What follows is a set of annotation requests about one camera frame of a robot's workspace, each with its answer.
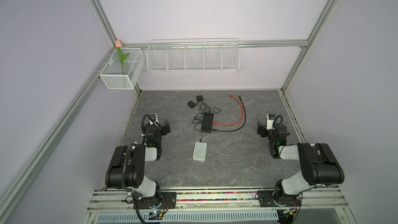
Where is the red ethernet cable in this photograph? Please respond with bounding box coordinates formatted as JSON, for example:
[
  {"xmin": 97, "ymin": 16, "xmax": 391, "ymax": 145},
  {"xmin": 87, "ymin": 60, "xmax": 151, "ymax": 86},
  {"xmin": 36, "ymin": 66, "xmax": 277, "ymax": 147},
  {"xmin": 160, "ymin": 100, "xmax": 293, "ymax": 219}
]
[{"xmin": 212, "ymin": 93, "xmax": 245, "ymax": 127}]

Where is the black ribbed network switch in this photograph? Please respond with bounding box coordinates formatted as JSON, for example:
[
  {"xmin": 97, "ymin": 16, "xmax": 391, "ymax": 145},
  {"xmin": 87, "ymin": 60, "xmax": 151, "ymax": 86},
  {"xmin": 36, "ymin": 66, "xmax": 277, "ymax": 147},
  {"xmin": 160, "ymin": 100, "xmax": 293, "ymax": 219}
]
[{"xmin": 201, "ymin": 113, "xmax": 214, "ymax": 133}]

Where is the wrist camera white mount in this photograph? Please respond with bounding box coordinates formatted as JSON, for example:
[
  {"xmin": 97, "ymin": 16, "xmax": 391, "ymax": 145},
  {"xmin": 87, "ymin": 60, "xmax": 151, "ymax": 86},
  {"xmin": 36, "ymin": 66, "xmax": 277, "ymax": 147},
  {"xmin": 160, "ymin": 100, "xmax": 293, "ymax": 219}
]
[
  {"xmin": 266, "ymin": 113, "xmax": 276, "ymax": 130},
  {"xmin": 149, "ymin": 113, "xmax": 160, "ymax": 126}
]

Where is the black ethernet cable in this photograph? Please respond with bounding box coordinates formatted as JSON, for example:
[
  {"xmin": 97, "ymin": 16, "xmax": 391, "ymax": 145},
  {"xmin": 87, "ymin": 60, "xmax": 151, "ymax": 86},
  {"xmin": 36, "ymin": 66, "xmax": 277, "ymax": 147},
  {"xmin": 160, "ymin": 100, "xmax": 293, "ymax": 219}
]
[{"xmin": 212, "ymin": 95, "xmax": 247, "ymax": 133}]

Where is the white network switch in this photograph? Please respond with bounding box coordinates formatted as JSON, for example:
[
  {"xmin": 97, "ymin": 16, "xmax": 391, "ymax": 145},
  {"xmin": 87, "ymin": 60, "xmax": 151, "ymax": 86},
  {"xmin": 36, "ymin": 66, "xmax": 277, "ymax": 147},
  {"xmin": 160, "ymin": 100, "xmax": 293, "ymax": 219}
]
[{"xmin": 192, "ymin": 142, "xmax": 207, "ymax": 161}]

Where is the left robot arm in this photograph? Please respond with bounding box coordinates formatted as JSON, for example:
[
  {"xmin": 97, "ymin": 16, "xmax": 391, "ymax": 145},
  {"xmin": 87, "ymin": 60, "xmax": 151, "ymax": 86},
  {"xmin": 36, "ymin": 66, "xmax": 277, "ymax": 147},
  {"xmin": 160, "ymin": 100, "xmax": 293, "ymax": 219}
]
[{"xmin": 105, "ymin": 113, "xmax": 171, "ymax": 208}]

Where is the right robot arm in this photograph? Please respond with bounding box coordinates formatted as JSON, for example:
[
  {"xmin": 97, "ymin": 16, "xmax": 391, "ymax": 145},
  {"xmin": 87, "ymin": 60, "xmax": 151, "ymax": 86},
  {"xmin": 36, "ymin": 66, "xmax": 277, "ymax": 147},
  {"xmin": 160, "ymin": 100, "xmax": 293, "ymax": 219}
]
[{"xmin": 256, "ymin": 114, "xmax": 345, "ymax": 207}]

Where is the white wire wall basket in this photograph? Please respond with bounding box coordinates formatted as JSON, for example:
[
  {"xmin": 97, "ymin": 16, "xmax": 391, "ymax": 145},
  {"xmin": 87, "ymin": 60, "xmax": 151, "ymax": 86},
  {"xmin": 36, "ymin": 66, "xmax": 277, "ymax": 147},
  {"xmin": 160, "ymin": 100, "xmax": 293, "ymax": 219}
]
[{"xmin": 146, "ymin": 38, "xmax": 240, "ymax": 73}]

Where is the black power plug cable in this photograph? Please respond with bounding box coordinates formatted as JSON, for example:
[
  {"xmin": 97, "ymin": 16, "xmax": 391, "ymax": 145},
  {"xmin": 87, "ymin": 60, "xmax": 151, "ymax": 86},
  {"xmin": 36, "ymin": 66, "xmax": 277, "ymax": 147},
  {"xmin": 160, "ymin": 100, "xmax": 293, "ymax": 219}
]
[{"xmin": 195, "ymin": 101, "xmax": 222, "ymax": 116}]

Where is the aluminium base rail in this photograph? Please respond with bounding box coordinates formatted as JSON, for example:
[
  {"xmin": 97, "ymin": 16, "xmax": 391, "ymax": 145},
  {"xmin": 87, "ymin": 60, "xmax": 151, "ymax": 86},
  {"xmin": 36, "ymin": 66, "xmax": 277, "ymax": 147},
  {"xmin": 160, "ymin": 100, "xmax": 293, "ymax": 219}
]
[{"xmin": 83, "ymin": 187, "xmax": 357, "ymax": 224}]

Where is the black power adapter near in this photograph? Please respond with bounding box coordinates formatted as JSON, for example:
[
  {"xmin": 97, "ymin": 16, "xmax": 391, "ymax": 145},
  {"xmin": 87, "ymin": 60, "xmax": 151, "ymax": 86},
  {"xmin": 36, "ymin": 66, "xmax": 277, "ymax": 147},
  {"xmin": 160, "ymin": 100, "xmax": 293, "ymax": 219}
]
[{"xmin": 188, "ymin": 101, "xmax": 197, "ymax": 108}]

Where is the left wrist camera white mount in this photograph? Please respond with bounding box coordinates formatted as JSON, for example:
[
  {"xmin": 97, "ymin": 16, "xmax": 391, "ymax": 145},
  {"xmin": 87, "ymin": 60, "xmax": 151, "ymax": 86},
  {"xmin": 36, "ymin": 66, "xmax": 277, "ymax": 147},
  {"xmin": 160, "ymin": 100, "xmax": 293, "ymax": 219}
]
[{"xmin": 149, "ymin": 113, "xmax": 160, "ymax": 126}]

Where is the artificial pink tulip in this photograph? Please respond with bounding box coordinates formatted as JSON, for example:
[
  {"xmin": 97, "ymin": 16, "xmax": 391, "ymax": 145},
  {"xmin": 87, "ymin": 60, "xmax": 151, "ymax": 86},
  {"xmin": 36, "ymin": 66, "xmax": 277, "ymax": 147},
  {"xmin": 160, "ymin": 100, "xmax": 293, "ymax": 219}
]
[{"xmin": 115, "ymin": 40, "xmax": 130, "ymax": 75}]

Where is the white mesh box basket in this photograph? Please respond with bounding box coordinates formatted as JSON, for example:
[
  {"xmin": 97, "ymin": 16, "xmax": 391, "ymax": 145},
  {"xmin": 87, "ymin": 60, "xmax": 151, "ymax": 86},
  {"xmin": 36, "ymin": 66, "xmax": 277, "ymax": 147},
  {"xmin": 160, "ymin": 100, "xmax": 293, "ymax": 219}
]
[{"xmin": 99, "ymin": 48, "xmax": 145, "ymax": 90}]

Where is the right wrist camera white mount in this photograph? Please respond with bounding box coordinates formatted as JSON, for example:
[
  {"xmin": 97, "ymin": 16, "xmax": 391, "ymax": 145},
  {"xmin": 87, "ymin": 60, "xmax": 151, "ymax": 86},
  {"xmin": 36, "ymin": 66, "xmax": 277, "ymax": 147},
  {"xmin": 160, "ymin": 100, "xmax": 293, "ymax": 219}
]
[{"xmin": 266, "ymin": 113, "xmax": 276, "ymax": 130}]

